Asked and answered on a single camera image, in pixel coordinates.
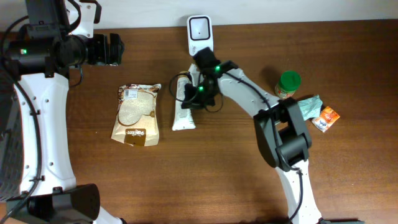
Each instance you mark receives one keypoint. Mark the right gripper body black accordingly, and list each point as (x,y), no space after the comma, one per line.
(199,93)

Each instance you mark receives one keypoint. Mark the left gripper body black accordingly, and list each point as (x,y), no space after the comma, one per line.
(101,48)

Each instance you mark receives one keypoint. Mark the white shampoo tube gold cap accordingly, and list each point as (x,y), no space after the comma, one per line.
(183,117)

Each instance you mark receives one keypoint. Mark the beige oats pouch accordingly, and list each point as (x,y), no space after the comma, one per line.
(136,121)

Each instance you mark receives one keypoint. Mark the green lid jar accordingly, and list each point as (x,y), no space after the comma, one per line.
(288,84)

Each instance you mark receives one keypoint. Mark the mint green wipes packet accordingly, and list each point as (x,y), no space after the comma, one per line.
(310,107)

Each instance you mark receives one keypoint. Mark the orange small carton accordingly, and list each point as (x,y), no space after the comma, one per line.
(326,119)

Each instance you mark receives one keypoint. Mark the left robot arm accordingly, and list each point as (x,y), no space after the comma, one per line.
(37,181)

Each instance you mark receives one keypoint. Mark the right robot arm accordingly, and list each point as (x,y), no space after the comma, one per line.
(281,133)

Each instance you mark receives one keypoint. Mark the white barcode scanner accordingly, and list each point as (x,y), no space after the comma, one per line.
(199,33)

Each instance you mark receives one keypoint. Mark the grey plastic mesh basket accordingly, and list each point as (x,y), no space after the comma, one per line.
(12,158)

